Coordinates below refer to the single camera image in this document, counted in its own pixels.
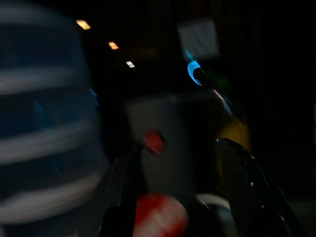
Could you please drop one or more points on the grey flask with red sticker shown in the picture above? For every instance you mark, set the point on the grey flask with red sticker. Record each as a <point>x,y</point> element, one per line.
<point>170,118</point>

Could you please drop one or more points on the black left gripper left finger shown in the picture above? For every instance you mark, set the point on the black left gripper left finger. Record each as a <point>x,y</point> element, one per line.
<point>123,197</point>

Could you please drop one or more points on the red white round object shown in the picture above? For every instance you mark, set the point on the red white round object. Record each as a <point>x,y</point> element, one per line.
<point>160,217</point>

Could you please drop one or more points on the yellow dish soap bottle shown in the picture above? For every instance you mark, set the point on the yellow dish soap bottle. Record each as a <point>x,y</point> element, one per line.
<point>237,130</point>

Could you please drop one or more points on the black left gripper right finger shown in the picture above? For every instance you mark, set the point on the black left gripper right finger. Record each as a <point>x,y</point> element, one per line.
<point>251,197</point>

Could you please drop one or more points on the white square paper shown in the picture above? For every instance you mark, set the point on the white square paper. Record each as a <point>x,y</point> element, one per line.
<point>198,38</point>

